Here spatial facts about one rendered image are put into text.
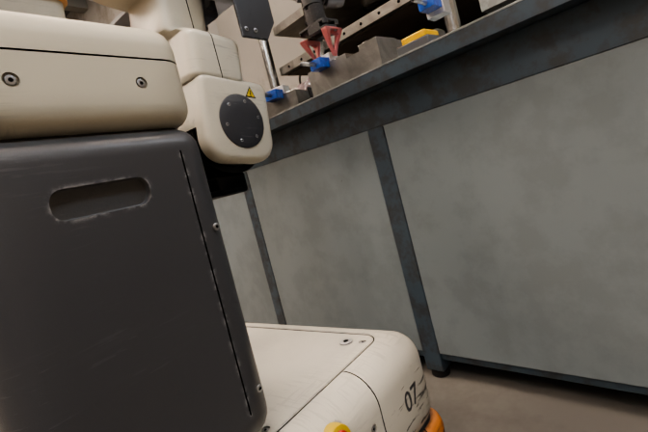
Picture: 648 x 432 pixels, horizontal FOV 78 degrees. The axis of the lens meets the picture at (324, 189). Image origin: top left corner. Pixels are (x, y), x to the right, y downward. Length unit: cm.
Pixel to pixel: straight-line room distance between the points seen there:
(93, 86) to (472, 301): 87
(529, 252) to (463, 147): 26
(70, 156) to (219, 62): 42
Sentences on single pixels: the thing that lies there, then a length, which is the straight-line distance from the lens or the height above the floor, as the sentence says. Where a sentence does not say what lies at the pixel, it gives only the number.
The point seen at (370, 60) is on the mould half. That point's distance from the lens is 108.
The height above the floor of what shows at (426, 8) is 92.
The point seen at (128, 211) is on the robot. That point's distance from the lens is 46.
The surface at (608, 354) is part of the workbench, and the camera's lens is 98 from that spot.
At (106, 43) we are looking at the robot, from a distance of 50.
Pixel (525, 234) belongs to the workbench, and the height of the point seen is 37.
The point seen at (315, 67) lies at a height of 88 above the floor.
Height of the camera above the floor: 59
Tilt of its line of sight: 2 degrees down
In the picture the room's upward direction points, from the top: 14 degrees counter-clockwise
